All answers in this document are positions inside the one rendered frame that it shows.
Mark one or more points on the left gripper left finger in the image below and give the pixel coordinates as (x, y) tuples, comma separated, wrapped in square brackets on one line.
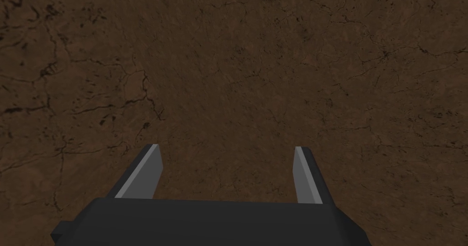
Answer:
[(140, 178)]

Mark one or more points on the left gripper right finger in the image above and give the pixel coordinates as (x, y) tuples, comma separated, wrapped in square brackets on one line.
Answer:
[(308, 182)]

